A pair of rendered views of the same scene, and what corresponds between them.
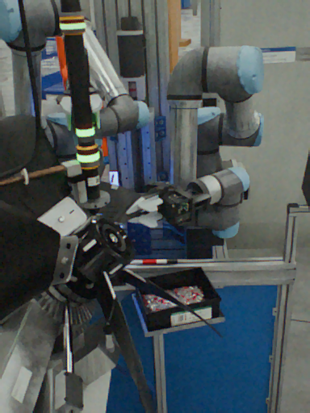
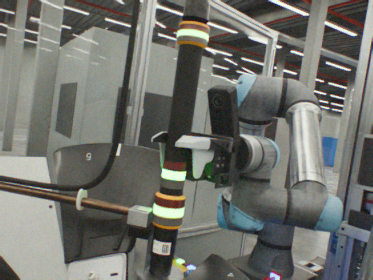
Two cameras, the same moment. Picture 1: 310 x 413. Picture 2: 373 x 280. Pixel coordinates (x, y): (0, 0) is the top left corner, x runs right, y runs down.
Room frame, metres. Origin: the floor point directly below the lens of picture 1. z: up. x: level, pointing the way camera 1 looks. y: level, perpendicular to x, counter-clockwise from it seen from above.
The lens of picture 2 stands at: (0.54, -0.20, 1.49)
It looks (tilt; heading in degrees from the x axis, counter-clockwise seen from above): 3 degrees down; 43
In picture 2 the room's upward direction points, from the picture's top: 8 degrees clockwise
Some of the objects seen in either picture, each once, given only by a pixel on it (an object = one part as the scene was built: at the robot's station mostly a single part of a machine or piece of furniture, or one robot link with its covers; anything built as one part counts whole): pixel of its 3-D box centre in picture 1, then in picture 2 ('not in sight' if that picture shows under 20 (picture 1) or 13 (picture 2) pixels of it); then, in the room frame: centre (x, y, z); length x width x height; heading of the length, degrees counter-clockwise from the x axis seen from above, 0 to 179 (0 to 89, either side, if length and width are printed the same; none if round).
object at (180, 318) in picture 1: (175, 298); not in sight; (1.07, -0.04, 0.85); 0.22 x 0.17 x 0.07; 104
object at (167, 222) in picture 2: (89, 161); (167, 217); (0.88, 0.13, 1.35); 0.04 x 0.04 x 0.01
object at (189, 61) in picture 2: (81, 92); (180, 121); (0.88, 0.13, 1.49); 0.03 x 0.03 x 0.21
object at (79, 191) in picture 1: (86, 181); (156, 245); (0.88, 0.14, 1.31); 0.09 x 0.07 x 0.10; 122
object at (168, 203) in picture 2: (87, 149); (170, 200); (0.88, 0.13, 1.38); 0.04 x 0.04 x 0.01
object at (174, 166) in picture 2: (84, 124); (174, 165); (0.88, 0.13, 1.43); 0.03 x 0.03 x 0.01
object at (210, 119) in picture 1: (205, 127); not in sight; (1.57, -0.19, 1.20); 0.13 x 0.12 x 0.14; 74
